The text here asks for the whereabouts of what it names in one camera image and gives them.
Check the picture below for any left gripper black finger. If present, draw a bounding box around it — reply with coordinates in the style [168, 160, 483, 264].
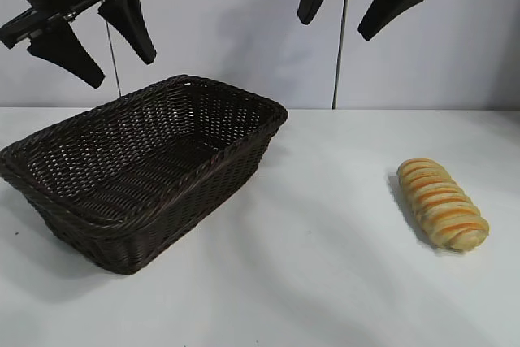
[27, 21, 106, 89]
[97, 0, 158, 66]

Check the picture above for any dark brown woven basket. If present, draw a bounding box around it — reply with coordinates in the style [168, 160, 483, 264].
[0, 74, 289, 279]

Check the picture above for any long striped twisted bread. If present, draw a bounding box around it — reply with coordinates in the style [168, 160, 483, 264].
[396, 157, 491, 252]

